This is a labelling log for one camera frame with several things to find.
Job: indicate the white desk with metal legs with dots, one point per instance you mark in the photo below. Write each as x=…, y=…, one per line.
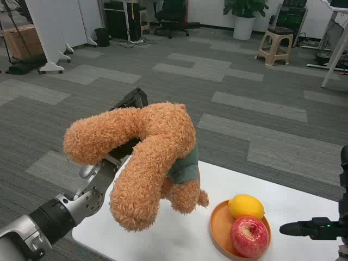
x=335, y=46

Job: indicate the red apple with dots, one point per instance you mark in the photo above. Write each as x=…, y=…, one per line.
x=248, y=236

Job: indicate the black trash bin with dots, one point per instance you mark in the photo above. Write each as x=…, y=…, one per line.
x=102, y=36

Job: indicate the black office chair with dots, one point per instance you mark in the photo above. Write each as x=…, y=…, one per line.
x=171, y=13

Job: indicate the narrow white partition board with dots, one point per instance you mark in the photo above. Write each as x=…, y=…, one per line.
x=89, y=16

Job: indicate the yellow lemon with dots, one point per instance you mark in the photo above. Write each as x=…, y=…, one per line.
x=246, y=206

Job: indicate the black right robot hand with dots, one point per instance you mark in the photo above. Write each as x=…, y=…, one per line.
x=320, y=228

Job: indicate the small wooden stool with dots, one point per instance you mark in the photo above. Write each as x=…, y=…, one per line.
x=144, y=19

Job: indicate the beige plastic stool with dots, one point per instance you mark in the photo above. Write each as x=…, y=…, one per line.
x=276, y=46

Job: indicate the orange round plate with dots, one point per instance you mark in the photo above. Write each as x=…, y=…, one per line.
x=220, y=228

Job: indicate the brown cardboard box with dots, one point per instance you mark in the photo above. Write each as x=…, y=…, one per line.
x=23, y=42

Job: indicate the brown plush toy bear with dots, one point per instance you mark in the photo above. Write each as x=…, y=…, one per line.
x=152, y=163

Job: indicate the black cabinet with green light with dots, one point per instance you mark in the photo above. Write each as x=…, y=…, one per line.
x=291, y=21

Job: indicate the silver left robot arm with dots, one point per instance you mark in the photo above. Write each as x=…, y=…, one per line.
x=89, y=195

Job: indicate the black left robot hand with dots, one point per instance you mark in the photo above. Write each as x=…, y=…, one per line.
x=136, y=98

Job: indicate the wide white partition board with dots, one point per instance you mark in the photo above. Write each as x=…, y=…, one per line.
x=49, y=27

